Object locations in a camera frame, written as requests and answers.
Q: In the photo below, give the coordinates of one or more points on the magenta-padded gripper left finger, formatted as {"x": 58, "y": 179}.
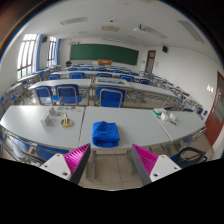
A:
{"x": 77, "y": 159}

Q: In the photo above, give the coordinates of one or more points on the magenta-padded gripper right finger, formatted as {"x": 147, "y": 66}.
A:
{"x": 146, "y": 159}

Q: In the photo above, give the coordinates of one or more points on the blue towel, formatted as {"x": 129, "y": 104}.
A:
{"x": 105, "y": 133}

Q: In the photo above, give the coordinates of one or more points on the blue metal-framed chair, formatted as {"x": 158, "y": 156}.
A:
{"x": 110, "y": 97}
{"x": 22, "y": 150}
{"x": 45, "y": 94}
{"x": 68, "y": 93}
{"x": 190, "y": 158}
{"x": 50, "y": 152}

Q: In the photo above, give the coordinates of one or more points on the grey card packet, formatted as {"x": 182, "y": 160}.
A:
{"x": 60, "y": 114}

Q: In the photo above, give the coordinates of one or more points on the green-lidded white box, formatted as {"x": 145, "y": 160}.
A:
{"x": 159, "y": 111}

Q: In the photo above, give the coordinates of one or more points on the colourful picture card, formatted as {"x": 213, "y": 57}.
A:
{"x": 72, "y": 109}
{"x": 60, "y": 108}
{"x": 66, "y": 108}
{"x": 78, "y": 109}

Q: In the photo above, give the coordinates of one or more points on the white classroom desk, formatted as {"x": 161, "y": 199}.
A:
{"x": 111, "y": 81}
{"x": 66, "y": 81}

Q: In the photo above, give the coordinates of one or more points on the red-brown door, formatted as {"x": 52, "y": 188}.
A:
{"x": 216, "y": 116}

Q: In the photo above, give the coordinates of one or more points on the rows of desks and chairs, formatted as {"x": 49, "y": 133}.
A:
{"x": 126, "y": 78}

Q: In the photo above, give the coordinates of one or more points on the brown door with window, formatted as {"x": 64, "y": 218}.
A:
{"x": 150, "y": 62}

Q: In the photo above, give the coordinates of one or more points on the orange lectern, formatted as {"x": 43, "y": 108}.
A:
{"x": 105, "y": 62}

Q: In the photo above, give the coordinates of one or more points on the green chalkboard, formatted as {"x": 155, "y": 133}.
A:
{"x": 104, "y": 54}

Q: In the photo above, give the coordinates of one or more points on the blue curtain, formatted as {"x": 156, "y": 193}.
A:
{"x": 39, "y": 50}
{"x": 57, "y": 50}

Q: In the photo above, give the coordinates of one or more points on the narrow classroom window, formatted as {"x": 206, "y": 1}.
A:
{"x": 52, "y": 50}

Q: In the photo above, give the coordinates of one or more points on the large classroom window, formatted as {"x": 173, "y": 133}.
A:
{"x": 27, "y": 55}

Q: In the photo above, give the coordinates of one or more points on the white ceiling projector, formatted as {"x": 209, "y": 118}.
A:
{"x": 139, "y": 29}

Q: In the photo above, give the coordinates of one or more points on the ceiling light panels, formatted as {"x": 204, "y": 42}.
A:
{"x": 73, "y": 20}

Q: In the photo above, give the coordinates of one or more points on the black wall speaker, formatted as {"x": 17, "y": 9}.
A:
{"x": 164, "y": 49}
{"x": 44, "y": 39}

